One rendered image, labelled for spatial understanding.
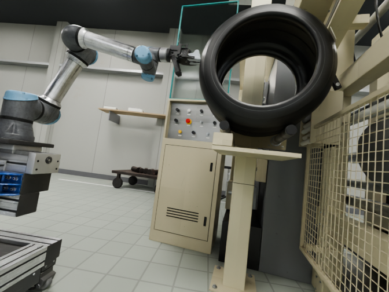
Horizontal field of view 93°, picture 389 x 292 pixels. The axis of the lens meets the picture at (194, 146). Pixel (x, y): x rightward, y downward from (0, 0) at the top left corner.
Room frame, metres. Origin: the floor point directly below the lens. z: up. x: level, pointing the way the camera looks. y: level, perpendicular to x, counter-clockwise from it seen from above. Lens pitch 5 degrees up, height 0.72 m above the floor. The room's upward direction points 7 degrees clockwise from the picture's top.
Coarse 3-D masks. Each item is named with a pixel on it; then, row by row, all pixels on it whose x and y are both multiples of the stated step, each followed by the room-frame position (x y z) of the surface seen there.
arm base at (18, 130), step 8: (0, 120) 0.81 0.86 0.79; (8, 120) 0.81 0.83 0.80; (16, 120) 0.82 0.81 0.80; (24, 120) 0.85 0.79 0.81; (0, 128) 0.80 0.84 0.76; (8, 128) 0.81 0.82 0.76; (16, 128) 0.82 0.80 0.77; (24, 128) 0.85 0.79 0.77; (32, 128) 0.90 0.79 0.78; (0, 136) 0.79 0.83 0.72; (8, 136) 0.80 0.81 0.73; (16, 136) 0.82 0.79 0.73; (24, 136) 0.84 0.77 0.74; (32, 136) 0.88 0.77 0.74
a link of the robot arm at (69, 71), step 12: (72, 60) 0.97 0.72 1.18; (84, 60) 0.99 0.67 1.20; (96, 60) 1.07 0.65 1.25; (60, 72) 0.96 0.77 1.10; (72, 72) 0.99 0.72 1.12; (60, 84) 0.97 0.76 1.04; (48, 96) 0.96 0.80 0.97; (60, 96) 1.00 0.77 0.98; (48, 108) 0.97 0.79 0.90; (60, 108) 1.03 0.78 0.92; (36, 120) 0.94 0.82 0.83; (48, 120) 1.00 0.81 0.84
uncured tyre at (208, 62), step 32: (224, 32) 0.80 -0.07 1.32; (256, 32) 0.96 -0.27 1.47; (288, 32) 0.90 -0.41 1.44; (320, 32) 0.70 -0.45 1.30; (224, 64) 1.07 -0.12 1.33; (288, 64) 1.00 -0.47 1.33; (320, 64) 0.70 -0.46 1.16; (224, 96) 0.79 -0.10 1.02; (320, 96) 0.72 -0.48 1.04; (256, 128) 0.80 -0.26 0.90
